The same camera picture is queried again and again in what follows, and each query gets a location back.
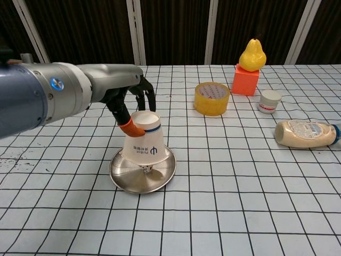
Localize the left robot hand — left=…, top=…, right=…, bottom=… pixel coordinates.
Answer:
left=89, top=63, right=157, bottom=138

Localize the round steel plate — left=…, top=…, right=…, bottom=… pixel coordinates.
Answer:
left=109, top=148, right=177, bottom=195

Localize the yellow toy pear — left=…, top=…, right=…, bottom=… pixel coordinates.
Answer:
left=239, top=38, right=267, bottom=72

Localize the beige sauce squeeze bottle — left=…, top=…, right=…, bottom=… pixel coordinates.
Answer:
left=274, top=119, right=341, bottom=148

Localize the white paper cup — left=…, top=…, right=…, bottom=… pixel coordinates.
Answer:
left=121, top=111, right=171, bottom=166

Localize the yellow tape roll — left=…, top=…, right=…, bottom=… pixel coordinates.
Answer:
left=193, top=82, right=231, bottom=117

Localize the small white jar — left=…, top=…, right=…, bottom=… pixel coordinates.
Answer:
left=257, top=89, right=282, bottom=115

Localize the white aluminium frame post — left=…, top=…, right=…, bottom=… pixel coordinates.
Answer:
left=205, top=0, right=218, bottom=65
left=286, top=0, right=316, bottom=65
left=126, top=0, right=147, bottom=66
left=12, top=0, right=51, bottom=65

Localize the checkered tablecloth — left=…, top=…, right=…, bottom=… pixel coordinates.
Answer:
left=0, top=63, right=341, bottom=256

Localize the orange cube block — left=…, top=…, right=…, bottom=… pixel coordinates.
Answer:
left=231, top=63, right=261, bottom=96

